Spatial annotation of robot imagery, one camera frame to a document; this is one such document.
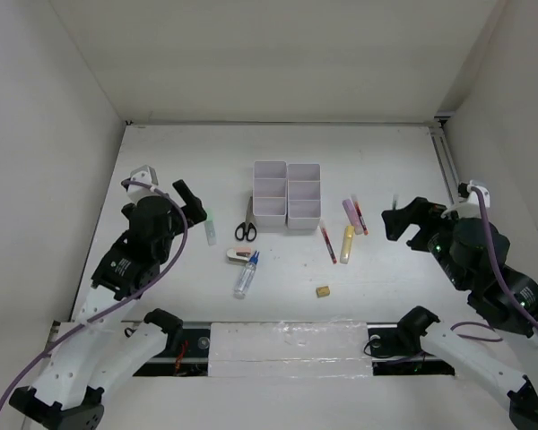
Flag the right white organizer box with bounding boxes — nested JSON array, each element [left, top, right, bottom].
[[287, 163, 322, 230]]

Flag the yellow highlighter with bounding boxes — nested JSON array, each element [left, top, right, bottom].
[[339, 225, 355, 264]]

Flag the white organizer box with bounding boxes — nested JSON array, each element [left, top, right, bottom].
[[287, 163, 322, 230], [253, 160, 287, 228]]

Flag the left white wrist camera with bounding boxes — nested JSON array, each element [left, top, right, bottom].
[[126, 165, 159, 204]]

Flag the black handled scissors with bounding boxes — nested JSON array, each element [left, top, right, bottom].
[[234, 196, 257, 243]]

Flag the clear bottle blue cap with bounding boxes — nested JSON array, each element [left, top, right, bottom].
[[233, 251, 259, 299]]

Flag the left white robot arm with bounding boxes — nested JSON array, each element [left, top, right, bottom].
[[0, 176, 207, 429]]

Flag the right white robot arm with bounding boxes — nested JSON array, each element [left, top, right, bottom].
[[381, 197, 538, 429]]

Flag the small tan eraser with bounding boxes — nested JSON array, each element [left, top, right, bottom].
[[316, 286, 331, 298]]

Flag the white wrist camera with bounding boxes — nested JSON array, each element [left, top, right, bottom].
[[126, 165, 159, 204], [441, 180, 490, 219]]

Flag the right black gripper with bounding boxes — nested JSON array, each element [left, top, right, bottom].
[[381, 194, 474, 288]]

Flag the green highlighter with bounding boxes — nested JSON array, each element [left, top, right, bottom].
[[204, 209, 217, 246]]

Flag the aluminium side rail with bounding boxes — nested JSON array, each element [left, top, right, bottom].
[[429, 116, 460, 203]]

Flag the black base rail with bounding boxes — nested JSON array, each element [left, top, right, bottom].
[[136, 321, 455, 379]]

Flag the orange red pen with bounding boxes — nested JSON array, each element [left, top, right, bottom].
[[351, 193, 369, 236]]

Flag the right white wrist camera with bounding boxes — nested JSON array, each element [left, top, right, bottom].
[[441, 180, 490, 219]]

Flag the left white organizer box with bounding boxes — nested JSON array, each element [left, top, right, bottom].
[[253, 160, 287, 228]]

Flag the pink white mini stapler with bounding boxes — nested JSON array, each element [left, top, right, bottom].
[[226, 246, 254, 264]]

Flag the pink highlighter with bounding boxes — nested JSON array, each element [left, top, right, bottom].
[[343, 199, 363, 235]]

